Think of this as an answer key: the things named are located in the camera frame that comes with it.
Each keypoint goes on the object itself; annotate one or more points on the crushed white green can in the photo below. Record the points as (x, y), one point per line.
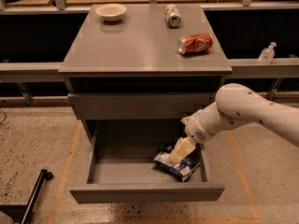
(172, 16)

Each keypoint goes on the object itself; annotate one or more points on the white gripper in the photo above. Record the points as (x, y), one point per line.
(195, 130)

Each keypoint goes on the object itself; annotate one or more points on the grey metal rail shelf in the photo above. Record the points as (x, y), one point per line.
(240, 68)

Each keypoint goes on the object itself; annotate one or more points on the crushed red soda can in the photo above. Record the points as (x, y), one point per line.
(194, 43)

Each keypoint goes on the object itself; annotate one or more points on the closed grey top drawer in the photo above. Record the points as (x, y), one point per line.
(137, 105)

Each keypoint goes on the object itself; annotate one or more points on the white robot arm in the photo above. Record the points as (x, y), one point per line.
(234, 106)

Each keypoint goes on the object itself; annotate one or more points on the white ceramic bowl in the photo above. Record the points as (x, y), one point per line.
(111, 12)

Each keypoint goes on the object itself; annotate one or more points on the black metal leg with caster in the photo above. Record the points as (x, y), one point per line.
(21, 213)

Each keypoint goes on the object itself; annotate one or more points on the clear sanitizer pump bottle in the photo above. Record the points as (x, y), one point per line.
(267, 54)

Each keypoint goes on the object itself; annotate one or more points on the grey drawer cabinet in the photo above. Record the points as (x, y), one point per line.
(139, 54)

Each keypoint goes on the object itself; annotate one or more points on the open grey middle drawer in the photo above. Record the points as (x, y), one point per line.
(120, 167)

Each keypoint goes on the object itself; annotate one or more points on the blue chip bag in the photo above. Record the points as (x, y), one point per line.
(181, 171)

